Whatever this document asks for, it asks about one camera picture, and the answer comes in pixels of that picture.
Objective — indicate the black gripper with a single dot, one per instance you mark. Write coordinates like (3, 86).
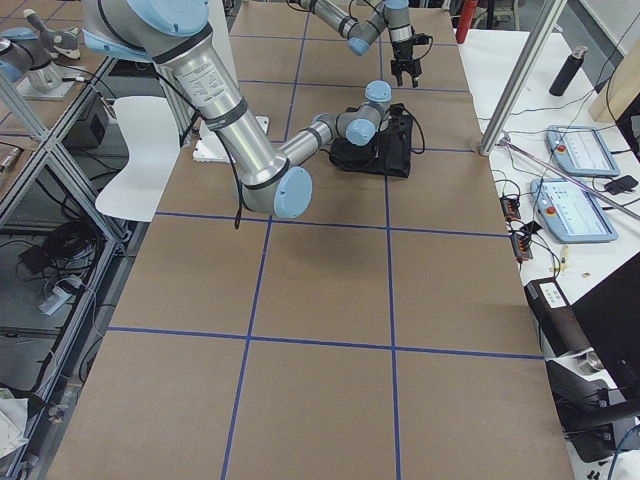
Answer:
(403, 51)

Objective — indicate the black printed t-shirt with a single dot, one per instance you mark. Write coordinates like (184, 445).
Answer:
(387, 154)

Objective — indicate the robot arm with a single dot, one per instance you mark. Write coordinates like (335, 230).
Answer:
(178, 36)
(390, 16)

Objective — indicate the red cylinder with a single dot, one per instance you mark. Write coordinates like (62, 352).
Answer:
(465, 20)

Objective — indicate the black water bottle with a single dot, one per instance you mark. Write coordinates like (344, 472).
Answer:
(568, 71)

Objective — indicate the left teach pendant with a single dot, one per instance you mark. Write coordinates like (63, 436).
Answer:
(581, 151)

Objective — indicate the teach pendant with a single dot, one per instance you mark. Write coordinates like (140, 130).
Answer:
(570, 214)
(581, 151)

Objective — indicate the right teach pendant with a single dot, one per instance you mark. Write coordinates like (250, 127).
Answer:
(570, 214)

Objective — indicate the white plastic chair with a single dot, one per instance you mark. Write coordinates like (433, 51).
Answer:
(151, 136)

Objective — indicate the brown table mat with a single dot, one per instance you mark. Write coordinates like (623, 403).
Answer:
(384, 334)

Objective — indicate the black monitor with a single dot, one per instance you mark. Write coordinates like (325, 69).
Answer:
(609, 317)

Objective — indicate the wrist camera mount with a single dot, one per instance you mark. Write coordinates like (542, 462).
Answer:
(420, 39)
(397, 121)

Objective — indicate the aluminium frame post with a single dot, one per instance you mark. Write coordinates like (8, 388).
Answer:
(536, 40)

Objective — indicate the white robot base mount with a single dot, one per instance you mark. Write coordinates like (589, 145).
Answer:
(248, 144)

